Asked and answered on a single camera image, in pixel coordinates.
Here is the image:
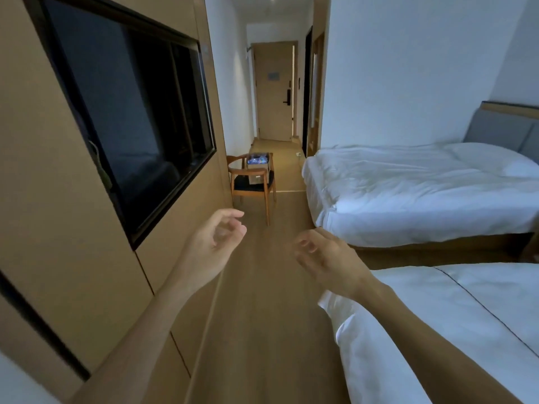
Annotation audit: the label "person's right hand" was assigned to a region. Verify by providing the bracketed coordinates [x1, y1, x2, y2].
[290, 227, 380, 299]

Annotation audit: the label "person's left hand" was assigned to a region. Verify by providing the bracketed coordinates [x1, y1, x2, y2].
[170, 208, 248, 297]

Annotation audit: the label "wooden chair curved backrest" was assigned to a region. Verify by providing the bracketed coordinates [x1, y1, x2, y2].
[226, 152, 277, 227]

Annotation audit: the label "person's left forearm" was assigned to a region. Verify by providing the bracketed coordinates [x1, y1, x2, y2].
[69, 281, 203, 404]

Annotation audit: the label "person's right forearm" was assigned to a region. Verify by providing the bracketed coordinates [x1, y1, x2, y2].
[358, 281, 523, 404]

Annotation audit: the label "brown cardboard box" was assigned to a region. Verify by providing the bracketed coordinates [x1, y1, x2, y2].
[246, 154, 271, 186]

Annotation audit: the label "wooden door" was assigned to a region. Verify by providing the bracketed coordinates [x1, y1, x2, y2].
[252, 40, 299, 143]

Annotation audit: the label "wooden open wardrobe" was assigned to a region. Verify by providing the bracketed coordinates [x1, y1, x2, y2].
[302, 0, 331, 158]

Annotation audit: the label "white pillow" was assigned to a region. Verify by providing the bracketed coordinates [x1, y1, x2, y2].
[444, 141, 539, 180]

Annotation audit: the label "wooden headboard grey pads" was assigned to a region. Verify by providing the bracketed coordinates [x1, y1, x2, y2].
[463, 100, 539, 164]

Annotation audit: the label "white bed with black cable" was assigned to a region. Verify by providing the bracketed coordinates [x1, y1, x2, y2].
[318, 263, 539, 404]

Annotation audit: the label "thin black cable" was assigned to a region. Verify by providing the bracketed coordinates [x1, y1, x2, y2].
[433, 267, 539, 348]

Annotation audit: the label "black wall television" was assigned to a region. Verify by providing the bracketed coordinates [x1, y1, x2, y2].
[21, 0, 217, 251]

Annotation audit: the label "wooden wall panel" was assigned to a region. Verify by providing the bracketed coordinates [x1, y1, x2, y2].
[0, 0, 235, 404]

